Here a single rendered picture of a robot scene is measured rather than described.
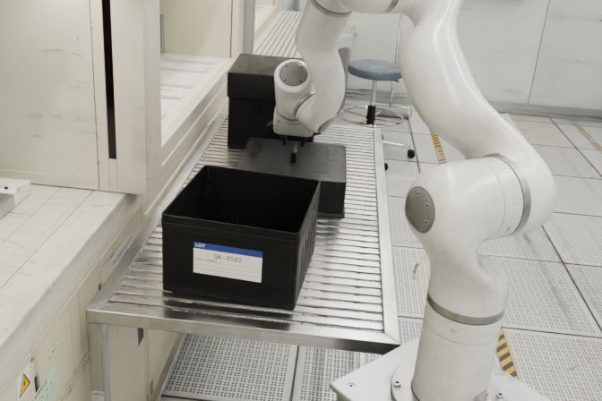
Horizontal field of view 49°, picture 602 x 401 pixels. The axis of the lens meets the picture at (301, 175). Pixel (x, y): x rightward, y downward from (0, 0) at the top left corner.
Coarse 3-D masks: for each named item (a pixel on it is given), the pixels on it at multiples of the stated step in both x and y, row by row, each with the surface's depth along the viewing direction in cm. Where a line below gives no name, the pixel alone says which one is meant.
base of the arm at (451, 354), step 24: (432, 312) 101; (432, 336) 102; (456, 336) 99; (480, 336) 98; (408, 360) 117; (432, 360) 103; (456, 360) 100; (480, 360) 100; (408, 384) 111; (432, 384) 104; (456, 384) 102; (480, 384) 103
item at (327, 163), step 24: (264, 144) 188; (288, 144) 190; (312, 144) 191; (336, 144) 193; (240, 168) 170; (264, 168) 171; (288, 168) 172; (312, 168) 173; (336, 168) 175; (336, 192) 168; (336, 216) 170
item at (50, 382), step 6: (54, 366) 118; (54, 372) 118; (48, 378) 116; (54, 378) 118; (42, 384) 114; (48, 384) 116; (54, 384) 119; (42, 390) 114; (48, 390) 117; (54, 390) 119; (36, 396) 112; (42, 396) 114; (48, 396) 117; (54, 396) 119
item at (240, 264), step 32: (192, 192) 145; (224, 192) 153; (256, 192) 152; (288, 192) 150; (192, 224) 126; (224, 224) 125; (256, 224) 155; (288, 224) 153; (192, 256) 129; (224, 256) 128; (256, 256) 126; (288, 256) 125; (192, 288) 132; (224, 288) 131; (256, 288) 129; (288, 288) 128
